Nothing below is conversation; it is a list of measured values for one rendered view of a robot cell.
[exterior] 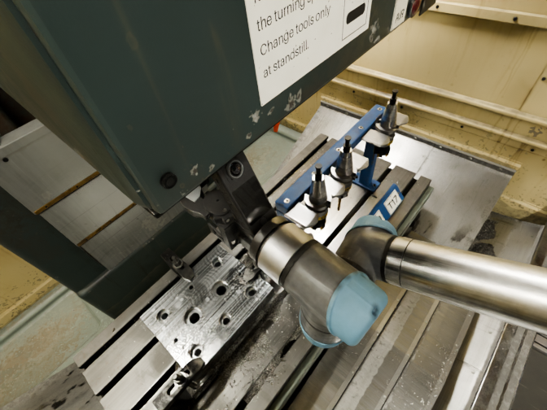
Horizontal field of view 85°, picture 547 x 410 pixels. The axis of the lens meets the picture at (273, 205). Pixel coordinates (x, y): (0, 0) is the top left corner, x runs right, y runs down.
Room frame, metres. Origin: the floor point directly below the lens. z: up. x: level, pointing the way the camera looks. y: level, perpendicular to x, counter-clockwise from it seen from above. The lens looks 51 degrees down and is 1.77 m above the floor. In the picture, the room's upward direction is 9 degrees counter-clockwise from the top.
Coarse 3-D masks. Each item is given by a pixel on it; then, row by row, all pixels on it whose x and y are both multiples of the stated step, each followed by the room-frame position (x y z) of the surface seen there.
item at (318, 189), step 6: (312, 180) 0.44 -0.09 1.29; (324, 180) 0.44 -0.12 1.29; (312, 186) 0.44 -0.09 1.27; (318, 186) 0.43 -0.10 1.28; (324, 186) 0.43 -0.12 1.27; (312, 192) 0.43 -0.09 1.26; (318, 192) 0.42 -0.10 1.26; (324, 192) 0.43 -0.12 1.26; (312, 198) 0.43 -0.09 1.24; (318, 198) 0.42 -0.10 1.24; (324, 198) 0.42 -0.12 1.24; (318, 204) 0.42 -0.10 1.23
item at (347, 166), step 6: (342, 150) 0.51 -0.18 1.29; (342, 156) 0.51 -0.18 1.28; (348, 156) 0.50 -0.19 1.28; (342, 162) 0.50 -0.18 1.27; (348, 162) 0.50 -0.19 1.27; (336, 168) 0.51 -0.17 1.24; (342, 168) 0.50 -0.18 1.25; (348, 168) 0.50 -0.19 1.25; (342, 174) 0.50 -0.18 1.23; (348, 174) 0.49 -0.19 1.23
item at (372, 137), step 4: (368, 132) 0.65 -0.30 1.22; (372, 132) 0.65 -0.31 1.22; (376, 132) 0.65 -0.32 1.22; (364, 136) 0.64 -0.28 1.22; (368, 136) 0.64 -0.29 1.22; (372, 136) 0.63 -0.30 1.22; (376, 136) 0.63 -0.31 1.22; (380, 136) 0.63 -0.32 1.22; (384, 136) 0.62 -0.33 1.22; (388, 136) 0.62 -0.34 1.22; (364, 140) 0.62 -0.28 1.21; (368, 140) 0.62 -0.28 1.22; (372, 140) 0.62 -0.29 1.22; (376, 140) 0.61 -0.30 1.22; (380, 140) 0.61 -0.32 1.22; (384, 140) 0.61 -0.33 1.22; (388, 140) 0.61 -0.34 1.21; (376, 144) 0.60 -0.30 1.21; (380, 144) 0.59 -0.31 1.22; (384, 144) 0.59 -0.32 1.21
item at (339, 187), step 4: (324, 176) 0.51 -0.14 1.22; (328, 176) 0.51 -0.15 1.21; (328, 180) 0.50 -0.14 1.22; (332, 180) 0.50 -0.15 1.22; (328, 184) 0.48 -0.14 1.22; (332, 184) 0.48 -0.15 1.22; (336, 184) 0.48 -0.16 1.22; (340, 184) 0.48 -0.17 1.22; (344, 184) 0.48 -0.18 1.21; (328, 188) 0.47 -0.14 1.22; (332, 188) 0.47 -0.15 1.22; (336, 188) 0.47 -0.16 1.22; (340, 188) 0.47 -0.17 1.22; (344, 188) 0.46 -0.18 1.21; (332, 192) 0.46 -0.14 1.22; (336, 192) 0.46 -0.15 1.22; (340, 192) 0.45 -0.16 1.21; (344, 192) 0.46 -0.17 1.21; (332, 196) 0.45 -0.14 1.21; (336, 196) 0.45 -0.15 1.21
